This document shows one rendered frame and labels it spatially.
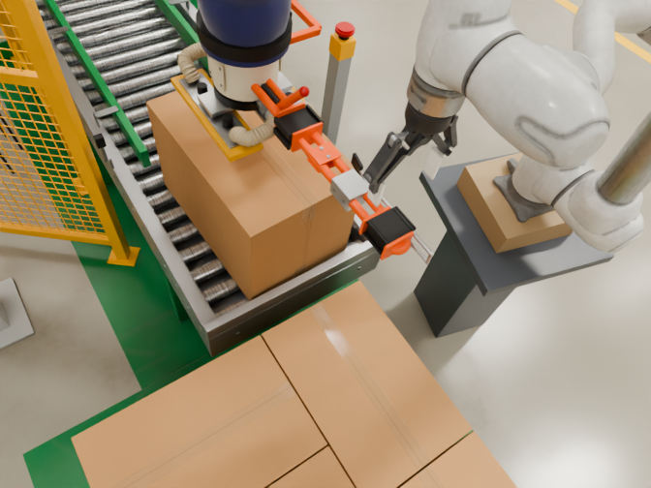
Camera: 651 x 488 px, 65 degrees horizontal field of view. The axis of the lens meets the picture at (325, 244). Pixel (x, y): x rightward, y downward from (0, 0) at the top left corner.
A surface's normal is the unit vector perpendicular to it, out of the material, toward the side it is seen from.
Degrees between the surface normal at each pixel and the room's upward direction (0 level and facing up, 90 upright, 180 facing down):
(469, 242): 0
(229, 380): 0
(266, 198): 0
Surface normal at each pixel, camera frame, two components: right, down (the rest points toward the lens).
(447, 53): -0.78, 0.41
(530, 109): -0.60, 0.18
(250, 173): 0.11, -0.54
